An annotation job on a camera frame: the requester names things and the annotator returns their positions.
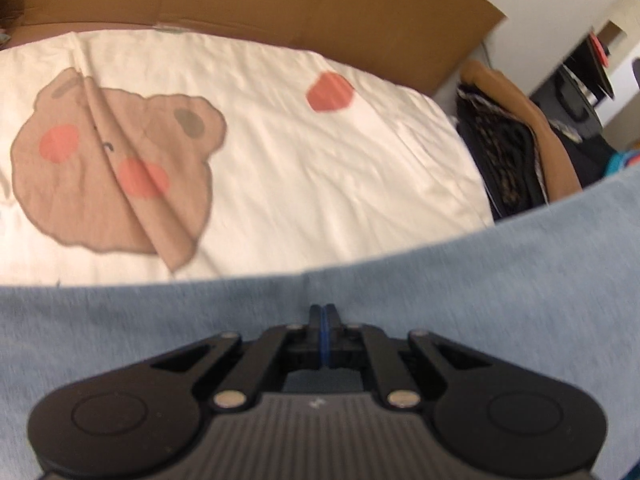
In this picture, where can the light blue denim pants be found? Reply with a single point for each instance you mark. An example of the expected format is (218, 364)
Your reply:
(500, 285)

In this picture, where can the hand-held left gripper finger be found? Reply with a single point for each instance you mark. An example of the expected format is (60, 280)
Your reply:
(320, 345)
(331, 345)

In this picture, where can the black framed furniture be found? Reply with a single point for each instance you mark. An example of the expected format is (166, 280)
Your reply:
(575, 90)

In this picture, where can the cream printed bedsheet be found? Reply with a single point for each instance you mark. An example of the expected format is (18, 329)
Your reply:
(300, 170)

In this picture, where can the tan brown garment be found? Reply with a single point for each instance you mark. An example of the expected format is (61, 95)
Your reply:
(545, 150)

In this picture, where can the teal orange jacket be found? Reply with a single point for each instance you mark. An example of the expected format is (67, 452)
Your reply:
(622, 162)

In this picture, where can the dark patterned garment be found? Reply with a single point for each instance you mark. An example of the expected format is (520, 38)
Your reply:
(505, 160)

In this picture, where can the brown cardboard sheet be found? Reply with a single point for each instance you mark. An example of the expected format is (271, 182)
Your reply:
(325, 5)

